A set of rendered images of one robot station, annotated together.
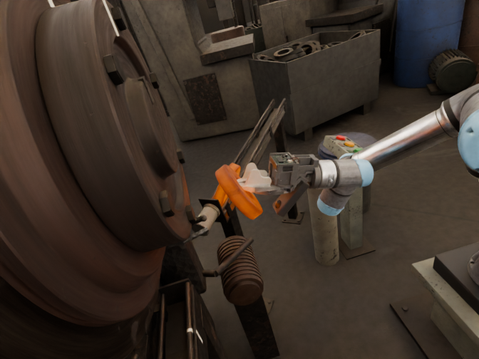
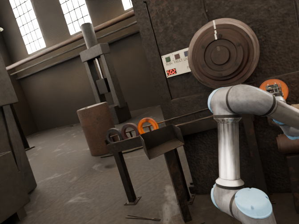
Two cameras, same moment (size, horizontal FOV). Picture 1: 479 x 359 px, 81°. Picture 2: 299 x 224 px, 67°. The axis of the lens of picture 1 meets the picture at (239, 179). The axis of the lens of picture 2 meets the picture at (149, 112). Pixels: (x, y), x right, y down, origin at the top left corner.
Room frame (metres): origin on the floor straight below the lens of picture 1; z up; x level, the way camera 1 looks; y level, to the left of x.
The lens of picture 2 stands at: (0.60, -1.48, 1.11)
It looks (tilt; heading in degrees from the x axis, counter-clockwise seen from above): 9 degrees down; 120
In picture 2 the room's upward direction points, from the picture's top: 16 degrees counter-clockwise
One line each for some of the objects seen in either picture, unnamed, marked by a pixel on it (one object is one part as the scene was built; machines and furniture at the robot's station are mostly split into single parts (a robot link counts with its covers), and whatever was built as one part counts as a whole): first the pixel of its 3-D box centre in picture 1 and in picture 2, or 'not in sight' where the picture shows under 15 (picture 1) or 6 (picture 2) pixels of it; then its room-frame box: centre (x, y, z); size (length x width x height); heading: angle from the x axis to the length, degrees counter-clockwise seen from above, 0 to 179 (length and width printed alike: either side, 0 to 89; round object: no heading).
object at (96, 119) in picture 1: (140, 132); (220, 55); (0.34, 0.10, 1.11); 0.28 x 0.06 x 0.28; 3
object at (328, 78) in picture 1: (309, 82); not in sight; (2.85, -0.95, 0.39); 1.03 x 0.83 x 0.77; 108
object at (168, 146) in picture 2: not in sight; (172, 178); (-0.15, -0.11, 0.36); 0.26 x 0.20 x 0.72; 38
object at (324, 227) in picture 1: (323, 220); not in sight; (1.00, -0.34, 0.26); 0.12 x 0.12 x 0.52
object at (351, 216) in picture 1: (350, 198); not in sight; (1.05, -0.50, 0.31); 0.24 x 0.16 x 0.62; 3
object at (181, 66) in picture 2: not in sight; (179, 62); (-0.01, 0.29, 1.15); 0.26 x 0.02 x 0.18; 3
